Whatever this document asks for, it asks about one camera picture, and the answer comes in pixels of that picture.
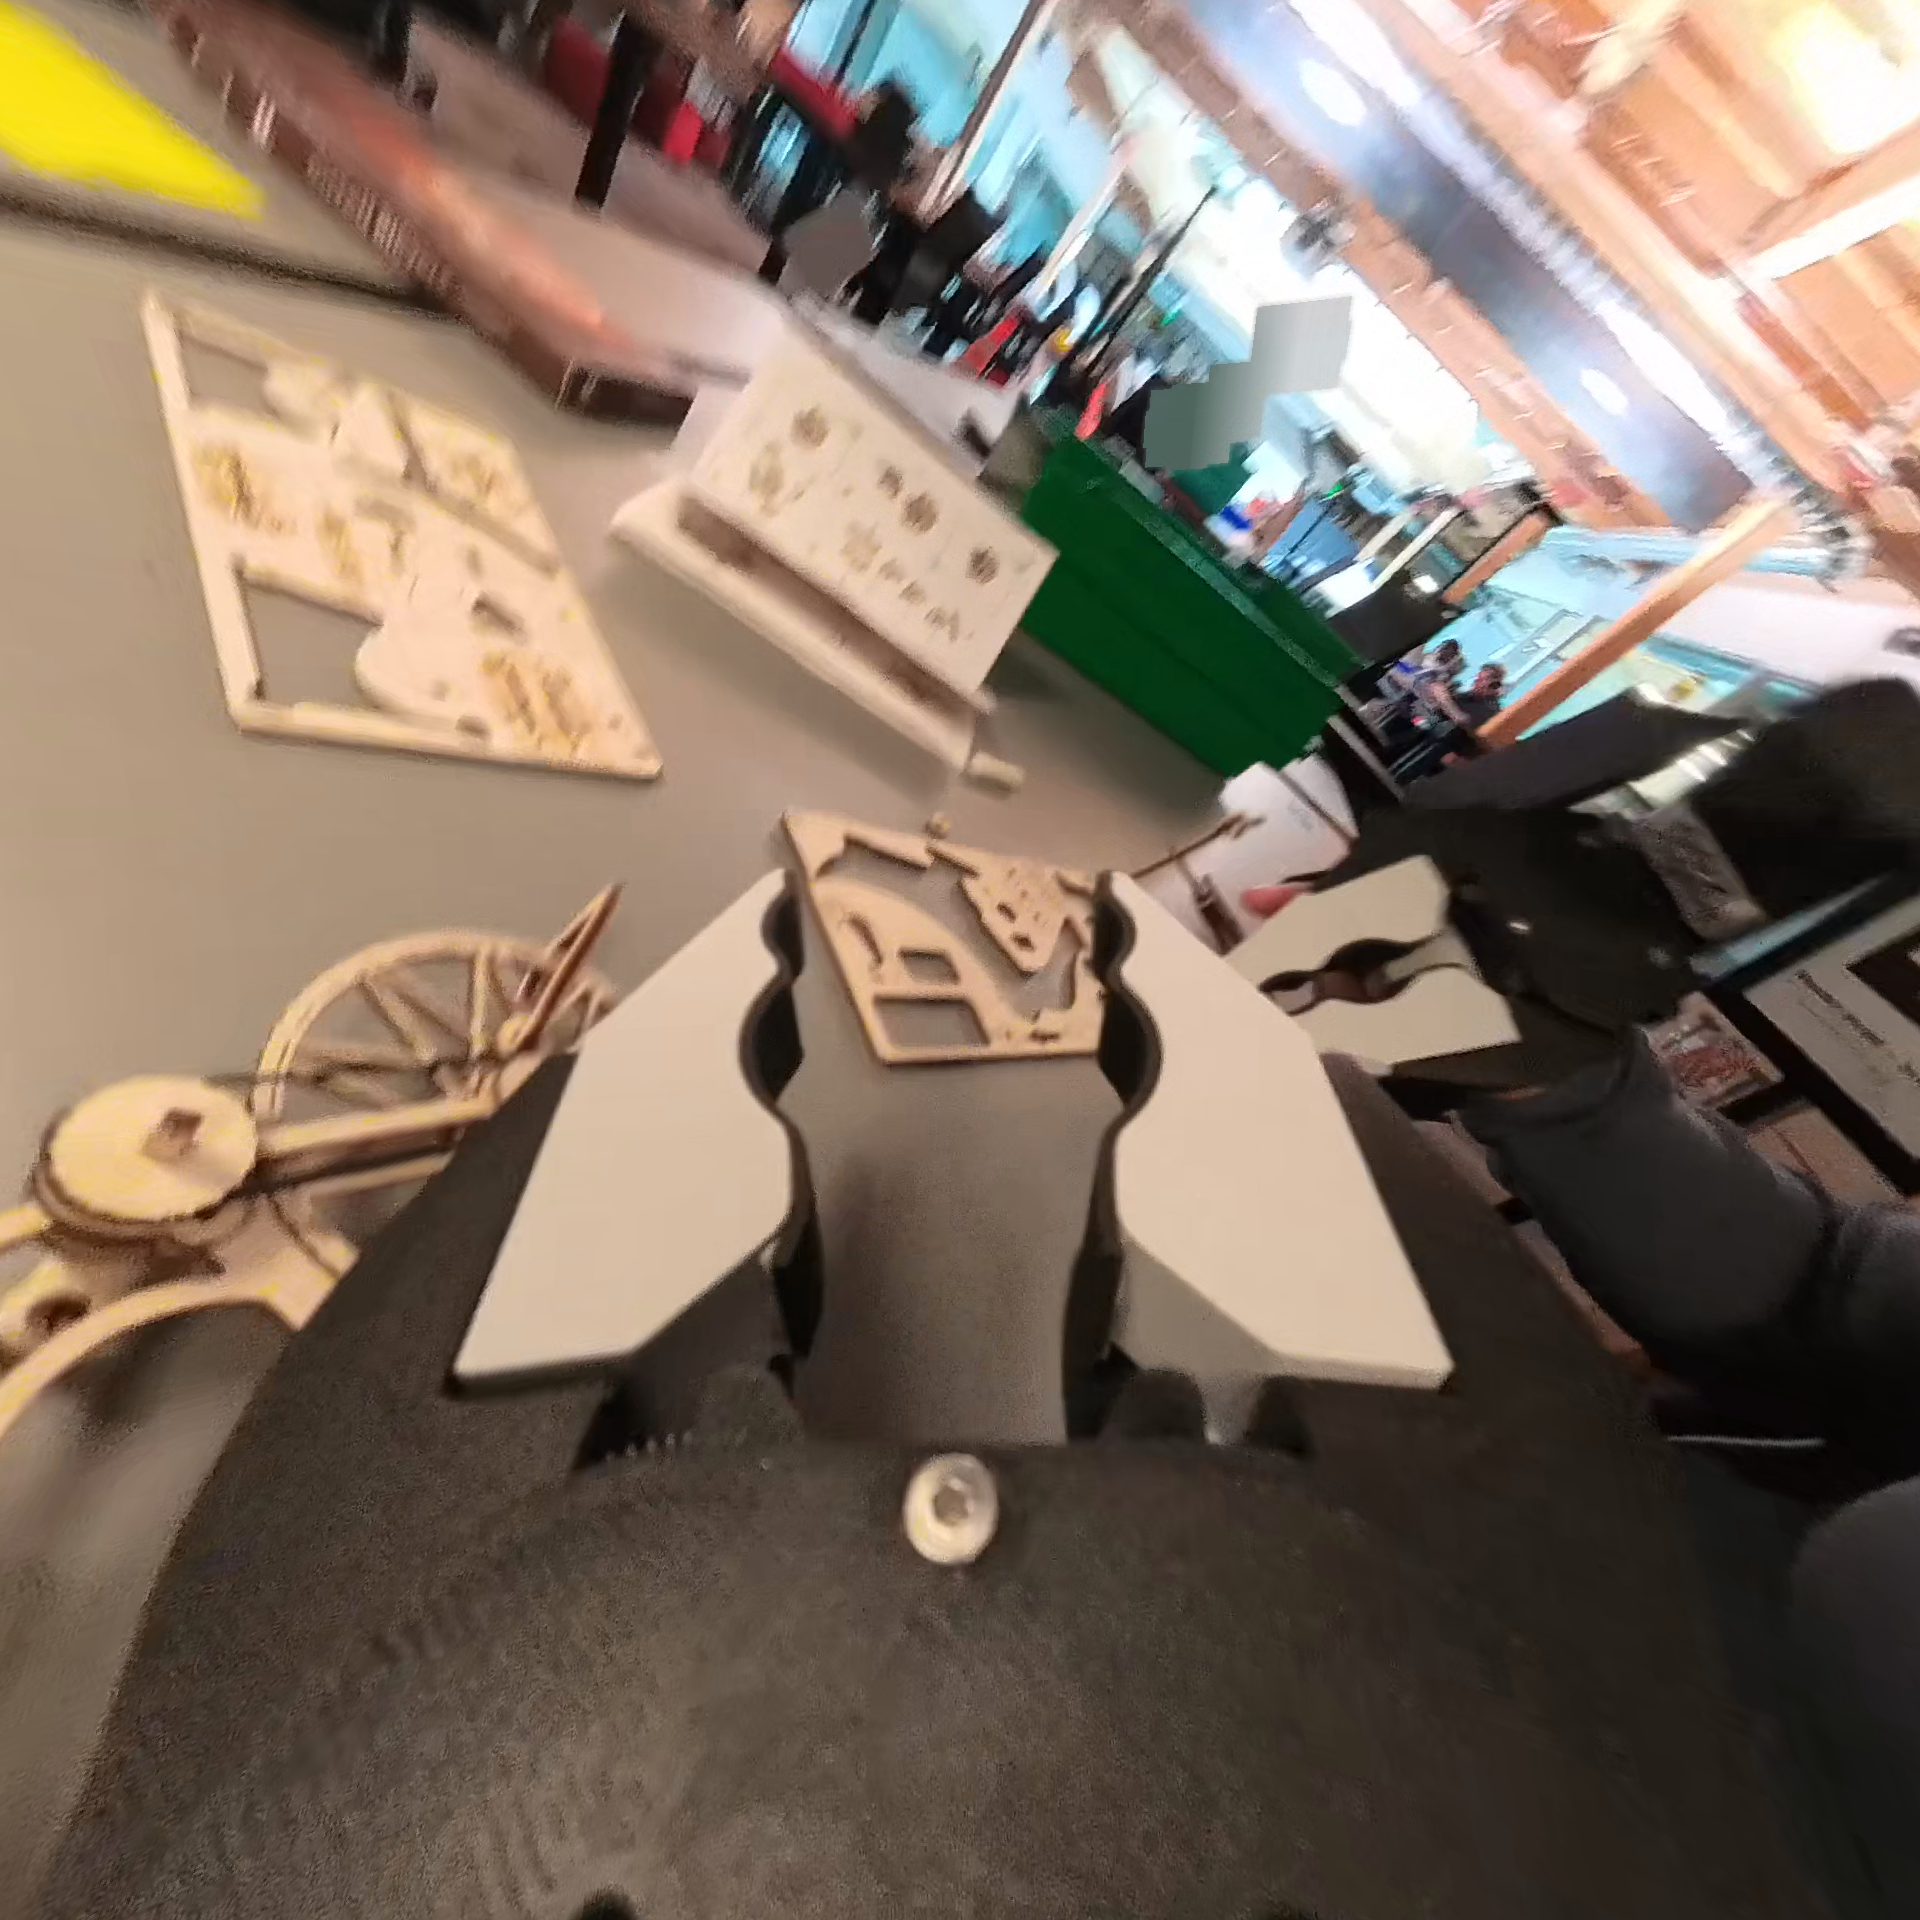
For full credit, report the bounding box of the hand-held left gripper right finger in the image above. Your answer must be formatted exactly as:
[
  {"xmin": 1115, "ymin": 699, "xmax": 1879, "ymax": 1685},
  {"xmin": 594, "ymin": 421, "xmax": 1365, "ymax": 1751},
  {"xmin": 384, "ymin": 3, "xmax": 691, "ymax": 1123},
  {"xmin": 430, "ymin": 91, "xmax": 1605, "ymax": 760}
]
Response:
[{"xmin": 1068, "ymin": 867, "xmax": 1455, "ymax": 1443}]

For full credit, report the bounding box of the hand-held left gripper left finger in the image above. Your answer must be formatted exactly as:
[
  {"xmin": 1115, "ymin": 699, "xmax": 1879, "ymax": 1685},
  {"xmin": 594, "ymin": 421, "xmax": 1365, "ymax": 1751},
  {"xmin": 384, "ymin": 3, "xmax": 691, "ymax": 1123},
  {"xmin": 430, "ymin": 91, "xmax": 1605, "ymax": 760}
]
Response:
[{"xmin": 451, "ymin": 867, "xmax": 824, "ymax": 1390}]

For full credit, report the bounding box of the green plastic crate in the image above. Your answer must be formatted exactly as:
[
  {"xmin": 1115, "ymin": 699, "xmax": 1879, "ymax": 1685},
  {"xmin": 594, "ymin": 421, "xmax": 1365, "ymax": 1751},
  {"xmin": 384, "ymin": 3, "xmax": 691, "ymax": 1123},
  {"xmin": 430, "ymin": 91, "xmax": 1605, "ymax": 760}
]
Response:
[{"xmin": 1020, "ymin": 432, "xmax": 1365, "ymax": 779}]

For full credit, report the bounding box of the dark brown product box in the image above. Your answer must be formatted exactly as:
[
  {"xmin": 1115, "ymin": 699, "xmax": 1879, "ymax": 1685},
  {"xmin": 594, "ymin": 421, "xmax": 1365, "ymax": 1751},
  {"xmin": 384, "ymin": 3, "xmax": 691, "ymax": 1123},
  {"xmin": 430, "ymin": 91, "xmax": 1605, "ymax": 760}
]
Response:
[{"xmin": 150, "ymin": 0, "xmax": 751, "ymax": 426}]

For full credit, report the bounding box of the yellow paper sheet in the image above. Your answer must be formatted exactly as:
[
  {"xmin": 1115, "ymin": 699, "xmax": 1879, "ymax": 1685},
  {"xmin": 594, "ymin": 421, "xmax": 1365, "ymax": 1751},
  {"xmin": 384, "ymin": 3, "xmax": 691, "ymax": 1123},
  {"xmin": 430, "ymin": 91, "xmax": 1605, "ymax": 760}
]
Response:
[{"xmin": 0, "ymin": 0, "xmax": 270, "ymax": 224}]

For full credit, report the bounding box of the wooden wheel model assembly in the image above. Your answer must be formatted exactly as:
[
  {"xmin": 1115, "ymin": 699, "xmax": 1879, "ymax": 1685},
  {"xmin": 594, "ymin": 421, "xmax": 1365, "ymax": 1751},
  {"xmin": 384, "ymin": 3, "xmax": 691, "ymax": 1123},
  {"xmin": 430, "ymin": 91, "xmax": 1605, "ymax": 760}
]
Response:
[{"xmin": 0, "ymin": 883, "xmax": 623, "ymax": 1449}]

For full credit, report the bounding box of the person's right forearm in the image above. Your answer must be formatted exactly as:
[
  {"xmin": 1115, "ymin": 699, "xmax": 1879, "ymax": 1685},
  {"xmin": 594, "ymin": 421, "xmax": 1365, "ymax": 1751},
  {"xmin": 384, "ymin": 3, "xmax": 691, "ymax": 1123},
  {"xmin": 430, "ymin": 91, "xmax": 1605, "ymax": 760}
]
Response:
[{"xmin": 1446, "ymin": 1037, "xmax": 1920, "ymax": 1503}]

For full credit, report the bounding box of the black framed print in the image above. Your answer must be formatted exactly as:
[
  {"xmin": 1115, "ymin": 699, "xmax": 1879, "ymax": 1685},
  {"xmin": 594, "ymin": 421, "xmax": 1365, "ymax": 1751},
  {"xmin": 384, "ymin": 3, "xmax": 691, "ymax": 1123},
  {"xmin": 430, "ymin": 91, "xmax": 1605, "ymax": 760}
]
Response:
[{"xmin": 1740, "ymin": 896, "xmax": 1920, "ymax": 1168}]

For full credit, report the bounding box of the small cut-out wooden parts sheet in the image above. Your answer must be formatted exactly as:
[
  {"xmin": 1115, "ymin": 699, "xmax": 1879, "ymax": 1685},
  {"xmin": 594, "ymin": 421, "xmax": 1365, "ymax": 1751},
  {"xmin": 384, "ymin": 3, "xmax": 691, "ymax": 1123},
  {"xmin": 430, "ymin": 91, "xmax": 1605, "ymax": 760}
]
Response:
[{"xmin": 783, "ymin": 809, "xmax": 1106, "ymax": 1071}]

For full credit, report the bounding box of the large wooden parts sheet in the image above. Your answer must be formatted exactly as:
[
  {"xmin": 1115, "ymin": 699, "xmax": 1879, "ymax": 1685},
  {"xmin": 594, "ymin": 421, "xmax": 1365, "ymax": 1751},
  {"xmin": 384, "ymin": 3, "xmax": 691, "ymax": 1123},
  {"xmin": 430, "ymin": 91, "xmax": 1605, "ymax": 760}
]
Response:
[{"xmin": 140, "ymin": 288, "xmax": 664, "ymax": 785}]

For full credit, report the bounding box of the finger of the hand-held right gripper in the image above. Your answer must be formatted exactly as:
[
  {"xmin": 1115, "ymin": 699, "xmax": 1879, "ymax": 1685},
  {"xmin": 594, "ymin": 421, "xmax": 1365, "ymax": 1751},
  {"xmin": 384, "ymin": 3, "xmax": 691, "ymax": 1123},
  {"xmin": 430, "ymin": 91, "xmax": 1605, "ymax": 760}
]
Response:
[
  {"xmin": 1228, "ymin": 934, "xmax": 1520, "ymax": 1071},
  {"xmin": 1276, "ymin": 856, "xmax": 1453, "ymax": 970}
]

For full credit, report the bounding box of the white instruction booklet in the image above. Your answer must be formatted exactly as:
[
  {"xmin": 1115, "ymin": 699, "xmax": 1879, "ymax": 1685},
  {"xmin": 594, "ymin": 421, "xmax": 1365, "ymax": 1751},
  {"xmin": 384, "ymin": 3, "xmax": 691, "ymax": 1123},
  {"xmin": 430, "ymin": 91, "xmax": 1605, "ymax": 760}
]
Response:
[{"xmin": 608, "ymin": 335, "xmax": 1060, "ymax": 790}]

